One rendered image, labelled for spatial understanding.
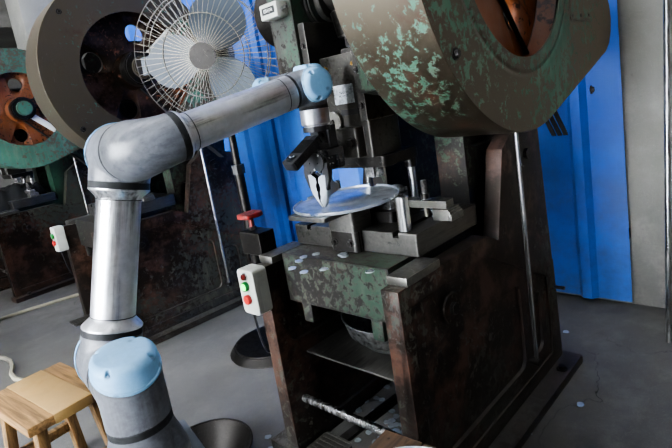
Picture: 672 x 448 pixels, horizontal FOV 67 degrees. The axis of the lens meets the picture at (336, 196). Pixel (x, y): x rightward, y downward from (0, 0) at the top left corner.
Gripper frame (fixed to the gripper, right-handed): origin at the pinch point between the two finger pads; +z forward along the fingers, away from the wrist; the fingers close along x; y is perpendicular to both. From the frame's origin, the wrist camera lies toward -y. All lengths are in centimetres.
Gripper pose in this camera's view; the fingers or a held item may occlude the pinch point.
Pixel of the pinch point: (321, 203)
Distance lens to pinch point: 132.3
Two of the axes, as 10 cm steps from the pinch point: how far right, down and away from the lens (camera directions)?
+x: -7.3, -0.3, 6.9
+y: 6.7, -2.4, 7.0
